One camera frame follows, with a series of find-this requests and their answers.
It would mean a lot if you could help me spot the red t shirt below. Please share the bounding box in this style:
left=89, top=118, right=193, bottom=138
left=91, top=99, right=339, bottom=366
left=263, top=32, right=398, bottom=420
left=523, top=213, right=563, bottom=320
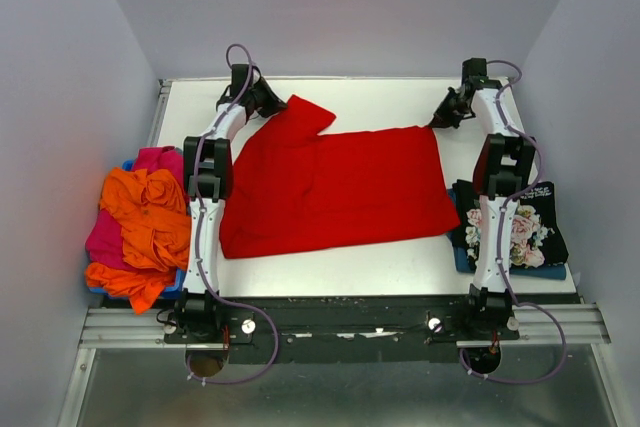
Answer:
left=220, top=96, right=460, bottom=259

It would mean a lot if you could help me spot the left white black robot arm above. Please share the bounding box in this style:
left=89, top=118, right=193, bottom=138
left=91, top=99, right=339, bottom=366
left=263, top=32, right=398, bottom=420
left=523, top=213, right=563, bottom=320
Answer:
left=175, top=63, right=286, bottom=342

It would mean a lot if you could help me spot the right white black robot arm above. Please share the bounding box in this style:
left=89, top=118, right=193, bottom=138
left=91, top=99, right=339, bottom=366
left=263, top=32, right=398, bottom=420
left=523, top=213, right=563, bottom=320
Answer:
left=429, top=58, right=536, bottom=339

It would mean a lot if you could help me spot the black floral folded t shirt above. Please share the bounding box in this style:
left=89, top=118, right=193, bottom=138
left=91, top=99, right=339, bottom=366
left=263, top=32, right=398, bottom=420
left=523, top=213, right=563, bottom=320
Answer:
left=449, top=178, right=570, bottom=272

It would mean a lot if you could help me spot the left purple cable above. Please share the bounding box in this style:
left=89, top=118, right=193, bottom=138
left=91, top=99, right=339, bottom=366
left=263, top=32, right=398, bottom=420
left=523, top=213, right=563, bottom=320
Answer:
left=189, top=44, right=280, bottom=388

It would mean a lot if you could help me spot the pink t shirt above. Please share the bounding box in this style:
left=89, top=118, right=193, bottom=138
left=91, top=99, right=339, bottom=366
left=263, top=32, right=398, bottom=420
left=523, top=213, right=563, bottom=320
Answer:
left=85, top=146, right=184, bottom=273

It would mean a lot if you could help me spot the orange t shirt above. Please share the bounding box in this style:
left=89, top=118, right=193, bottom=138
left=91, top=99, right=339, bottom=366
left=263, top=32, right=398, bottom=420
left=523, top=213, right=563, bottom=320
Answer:
left=83, top=167, right=194, bottom=316

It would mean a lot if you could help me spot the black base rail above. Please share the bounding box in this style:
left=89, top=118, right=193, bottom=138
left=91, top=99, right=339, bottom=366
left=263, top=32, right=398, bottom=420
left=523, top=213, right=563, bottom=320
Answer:
left=164, top=294, right=519, bottom=365

